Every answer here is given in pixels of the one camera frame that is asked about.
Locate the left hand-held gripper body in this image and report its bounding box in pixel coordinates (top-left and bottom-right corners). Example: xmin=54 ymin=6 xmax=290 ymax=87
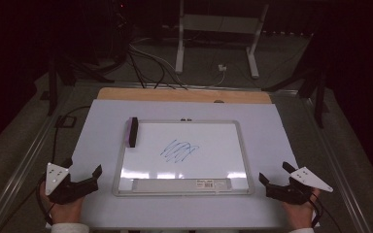
xmin=45 ymin=162 xmax=99 ymax=205

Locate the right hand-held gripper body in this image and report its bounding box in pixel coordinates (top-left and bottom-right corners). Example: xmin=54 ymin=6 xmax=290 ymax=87
xmin=265 ymin=166 xmax=334 ymax=206

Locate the purple and black whiteboard eraser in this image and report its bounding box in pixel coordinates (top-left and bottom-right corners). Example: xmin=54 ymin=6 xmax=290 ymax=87
xmin=123 ymin=116 xmax=140 ymax=149

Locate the white whiteboard with grey frame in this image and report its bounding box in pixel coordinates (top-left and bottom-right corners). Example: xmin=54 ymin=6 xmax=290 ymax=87
xmin=111 ymin=119 xmax=254 ymax=197

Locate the person's right hand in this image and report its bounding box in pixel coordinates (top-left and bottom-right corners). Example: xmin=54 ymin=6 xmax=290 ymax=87
xmin=281 ymin=188 xmax=322 ymax=230

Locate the person's left hand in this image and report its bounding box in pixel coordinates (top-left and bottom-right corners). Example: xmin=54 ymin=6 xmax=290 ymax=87
xmin=39 ymin=181 xmax=86 ymax=225

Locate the large white sheet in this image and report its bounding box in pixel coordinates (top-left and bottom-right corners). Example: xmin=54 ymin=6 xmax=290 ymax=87
xmin=45 ymin=98 xmax=321 ymax=231

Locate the black stand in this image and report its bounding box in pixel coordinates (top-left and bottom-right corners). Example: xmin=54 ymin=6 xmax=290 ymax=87
xmin=40 ymin=52 xmax=115 ymax=117
xmin=261 ymin=32 xmax=331 ymax=129

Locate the wooden table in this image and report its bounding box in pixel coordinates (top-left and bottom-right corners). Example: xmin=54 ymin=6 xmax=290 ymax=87
xmin=96 ymin=86 xmax=273 ymax=105

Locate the white metal stand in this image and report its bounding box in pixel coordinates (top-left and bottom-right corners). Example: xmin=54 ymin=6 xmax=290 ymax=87
xmin=174 ymin=0 xmax=270 ymax=80

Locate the black floor cable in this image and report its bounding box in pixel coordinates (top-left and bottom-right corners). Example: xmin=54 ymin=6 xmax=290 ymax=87
xmin=51 ymin=105 xmax=92 ymax=164

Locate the right hand-held gripper black cable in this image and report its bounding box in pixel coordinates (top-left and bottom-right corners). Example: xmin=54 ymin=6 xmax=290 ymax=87
xmin=308 ymin=191 xmax=324 ymax=228

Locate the hand-held gripper black cable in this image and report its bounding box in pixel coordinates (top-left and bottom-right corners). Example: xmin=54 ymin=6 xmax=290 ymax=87
xmin=36 ymin=174 xmax=56 ymax=226
xmin=308 ymin=191 xmax=324 ymax=228

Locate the metal floor rail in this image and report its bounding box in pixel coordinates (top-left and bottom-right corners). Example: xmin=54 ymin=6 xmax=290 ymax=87
xmin=0 ymin=84 xmax=79 ymax=233
xmin=299 ymin=93 xmax=373 ymax=233

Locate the left hand-held gripper black cable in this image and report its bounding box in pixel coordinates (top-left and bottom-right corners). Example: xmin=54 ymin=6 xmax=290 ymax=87
xmin=36 ymin=174 xmax=56 ymax=226

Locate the black cable bundle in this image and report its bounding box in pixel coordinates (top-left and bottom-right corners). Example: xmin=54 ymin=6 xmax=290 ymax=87
xmin=125 ymin=48 xmax=188 ymax=90

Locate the white cable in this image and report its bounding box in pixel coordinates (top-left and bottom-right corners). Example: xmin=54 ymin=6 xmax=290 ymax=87
xmin=129 ymin=37 xmax=227 ymax=89

